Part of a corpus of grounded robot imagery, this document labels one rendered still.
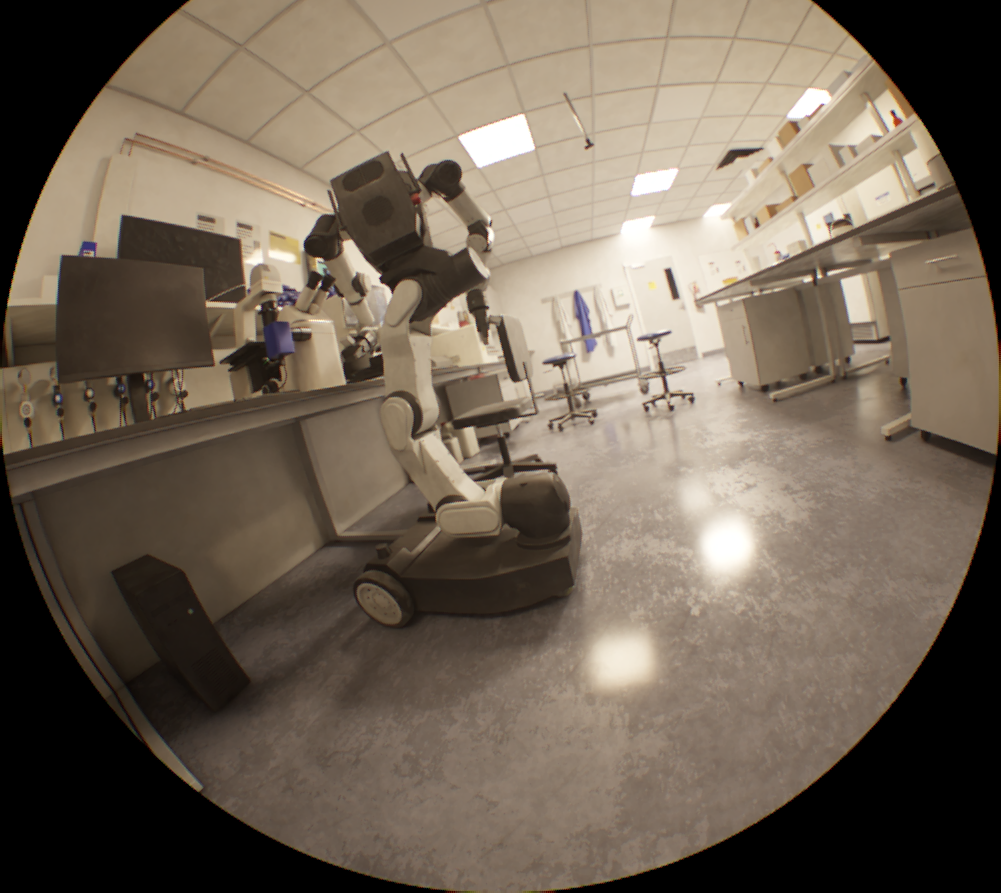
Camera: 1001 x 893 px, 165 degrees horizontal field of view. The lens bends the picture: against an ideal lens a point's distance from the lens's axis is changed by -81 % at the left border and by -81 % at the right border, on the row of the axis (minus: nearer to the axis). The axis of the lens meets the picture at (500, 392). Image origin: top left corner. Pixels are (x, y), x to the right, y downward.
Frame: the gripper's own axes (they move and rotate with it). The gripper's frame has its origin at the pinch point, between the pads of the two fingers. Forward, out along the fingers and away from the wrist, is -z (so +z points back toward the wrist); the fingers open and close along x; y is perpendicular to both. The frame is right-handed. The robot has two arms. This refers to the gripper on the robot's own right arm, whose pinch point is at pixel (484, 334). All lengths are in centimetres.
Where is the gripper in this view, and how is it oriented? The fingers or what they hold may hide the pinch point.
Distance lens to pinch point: 141.9
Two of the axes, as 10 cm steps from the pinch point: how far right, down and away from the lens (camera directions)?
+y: -9.7, 2.3, -0.7
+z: -2.3, -9.6, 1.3
